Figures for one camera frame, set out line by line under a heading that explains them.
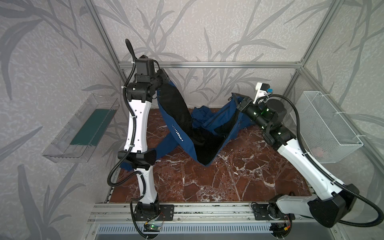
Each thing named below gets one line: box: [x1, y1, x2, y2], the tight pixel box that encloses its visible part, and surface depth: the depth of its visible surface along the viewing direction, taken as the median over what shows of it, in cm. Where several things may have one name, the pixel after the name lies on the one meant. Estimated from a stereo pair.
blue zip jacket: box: [120, 76, 255, 170], surface depth 79 cm
